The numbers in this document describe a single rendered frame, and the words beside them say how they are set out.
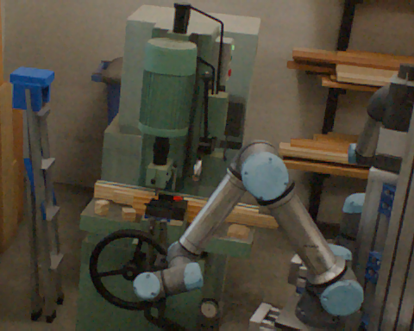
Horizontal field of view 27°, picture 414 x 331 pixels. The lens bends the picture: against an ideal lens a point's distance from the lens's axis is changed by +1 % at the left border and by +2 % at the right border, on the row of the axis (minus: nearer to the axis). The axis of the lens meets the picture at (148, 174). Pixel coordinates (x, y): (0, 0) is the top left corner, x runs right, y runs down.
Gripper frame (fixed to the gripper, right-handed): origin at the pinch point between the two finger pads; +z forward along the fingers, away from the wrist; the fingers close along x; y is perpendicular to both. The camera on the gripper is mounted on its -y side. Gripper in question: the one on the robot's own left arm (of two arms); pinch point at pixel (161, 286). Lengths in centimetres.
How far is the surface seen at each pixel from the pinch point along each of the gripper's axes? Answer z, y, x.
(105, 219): 16.2, -19.9, -25.5
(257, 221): 28.3, -29.8, 25.7
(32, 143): 82, -55, -78
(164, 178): 19.1, -37.8, -8.3
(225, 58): 27, -87, 4
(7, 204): 170, -35, -113
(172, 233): 6.2, -18.1, -0.2
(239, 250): 17.6, -17.4, 21.6
